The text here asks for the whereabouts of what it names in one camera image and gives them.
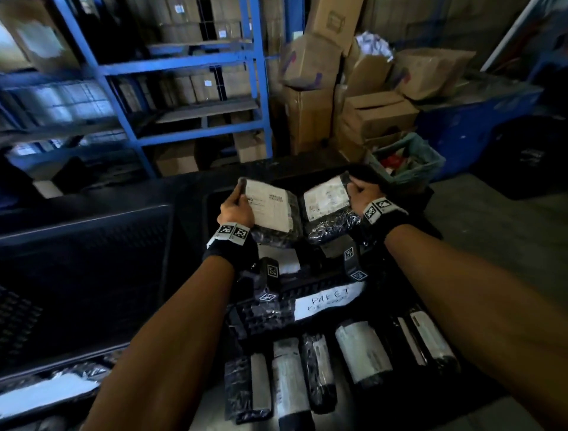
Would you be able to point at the person's left hand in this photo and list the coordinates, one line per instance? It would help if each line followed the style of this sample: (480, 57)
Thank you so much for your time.
(237, 211)

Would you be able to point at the person's right hand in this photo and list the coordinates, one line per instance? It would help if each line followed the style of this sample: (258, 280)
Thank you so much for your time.
(366, 193)

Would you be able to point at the person's left forearm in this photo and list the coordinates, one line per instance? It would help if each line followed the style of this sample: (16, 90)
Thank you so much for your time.
(164, 346)

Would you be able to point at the person's right forearm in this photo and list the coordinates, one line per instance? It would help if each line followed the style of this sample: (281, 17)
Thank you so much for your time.
(479, 311)

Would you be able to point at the black wristband with marker tags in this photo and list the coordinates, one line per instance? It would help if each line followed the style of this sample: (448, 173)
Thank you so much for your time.
(379, 208)
(233, 233)

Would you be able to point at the heap of crumpled trash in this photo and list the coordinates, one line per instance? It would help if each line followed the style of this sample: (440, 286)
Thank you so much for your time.
(390, 160)

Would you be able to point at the teal plastic bin liner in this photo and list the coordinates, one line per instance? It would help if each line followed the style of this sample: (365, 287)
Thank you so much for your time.
(426, 160)

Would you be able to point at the stack of small brown cartons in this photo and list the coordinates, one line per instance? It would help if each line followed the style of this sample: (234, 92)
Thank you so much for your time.
(177, 157)

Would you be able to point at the pile of large cardboard boxes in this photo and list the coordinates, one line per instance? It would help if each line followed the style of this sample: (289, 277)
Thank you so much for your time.
(306, 115)

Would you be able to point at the large blue container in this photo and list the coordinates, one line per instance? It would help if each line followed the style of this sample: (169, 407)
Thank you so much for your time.
(466, 124)

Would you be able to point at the blue metal shelving rack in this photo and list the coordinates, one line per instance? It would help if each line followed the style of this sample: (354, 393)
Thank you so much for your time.
(259, 89)

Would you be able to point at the bundle of white packets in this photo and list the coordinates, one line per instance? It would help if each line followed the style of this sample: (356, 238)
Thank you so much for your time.
(375, 44)

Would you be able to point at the black plastic sack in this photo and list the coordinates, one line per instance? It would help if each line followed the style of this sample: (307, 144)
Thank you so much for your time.
(523, 160)

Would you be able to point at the white pole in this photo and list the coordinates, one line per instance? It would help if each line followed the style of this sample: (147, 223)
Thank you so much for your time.
(510, 37)

